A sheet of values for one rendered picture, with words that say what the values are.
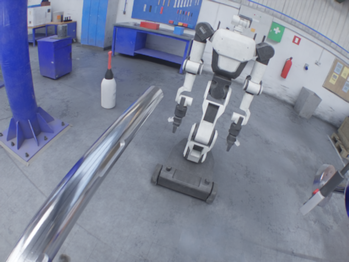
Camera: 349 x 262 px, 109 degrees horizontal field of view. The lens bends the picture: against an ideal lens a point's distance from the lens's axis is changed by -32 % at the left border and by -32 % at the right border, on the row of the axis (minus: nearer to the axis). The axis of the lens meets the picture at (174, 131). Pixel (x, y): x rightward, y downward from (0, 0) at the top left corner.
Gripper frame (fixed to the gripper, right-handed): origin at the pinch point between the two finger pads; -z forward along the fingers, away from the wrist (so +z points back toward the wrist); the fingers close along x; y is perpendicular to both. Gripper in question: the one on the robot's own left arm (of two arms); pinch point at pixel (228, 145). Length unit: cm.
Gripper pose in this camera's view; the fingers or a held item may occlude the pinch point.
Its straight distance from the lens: 147.8
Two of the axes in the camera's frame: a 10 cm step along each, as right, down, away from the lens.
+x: -2.2, 3.8, -9.0
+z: 2.5, -8.7, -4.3
